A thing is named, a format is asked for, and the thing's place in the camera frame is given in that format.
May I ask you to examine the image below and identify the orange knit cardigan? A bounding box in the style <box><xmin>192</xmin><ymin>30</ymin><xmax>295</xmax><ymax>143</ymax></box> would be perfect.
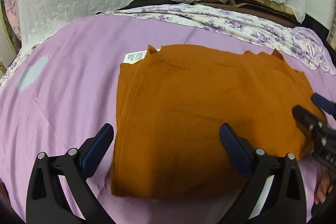
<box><xmin>111</xmin><ymin>44</ymin><xmax>326</xmax><ymax>200</ymax></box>

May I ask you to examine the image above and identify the white paper clothing tag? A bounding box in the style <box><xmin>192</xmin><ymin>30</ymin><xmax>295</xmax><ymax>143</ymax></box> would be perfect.
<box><xmin>123</xmin><ymin>50</ymin><xmax>147</xmax><ymax>64</ymax></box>

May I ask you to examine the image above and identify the person's right hand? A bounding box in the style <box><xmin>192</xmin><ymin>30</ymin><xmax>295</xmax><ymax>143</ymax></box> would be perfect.
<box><xmin>314</xmin><ymin>170</ymin><xmax>333</xmax><ymax>205</ymax></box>

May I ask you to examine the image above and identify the purple floral white quilt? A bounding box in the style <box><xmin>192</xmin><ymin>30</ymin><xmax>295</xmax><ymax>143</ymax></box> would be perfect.
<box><xmin>0</xmin><ymin>3</ymin><xmax>334</xmax><ymax>93</ymax></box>

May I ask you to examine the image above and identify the brown striped folded blanket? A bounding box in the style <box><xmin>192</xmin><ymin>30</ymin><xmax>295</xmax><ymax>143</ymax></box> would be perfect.
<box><xmin>194</xmin><ymin>0</ymin><xmax>301</xmax><ymax>28</ymax></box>

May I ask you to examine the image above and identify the pink floral hanging cloth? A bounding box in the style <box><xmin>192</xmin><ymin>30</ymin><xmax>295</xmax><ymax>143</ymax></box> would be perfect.
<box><xmin>4</xmin><ymin>0</ymin><xmax>22</xmax><ymax>41</ymax></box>

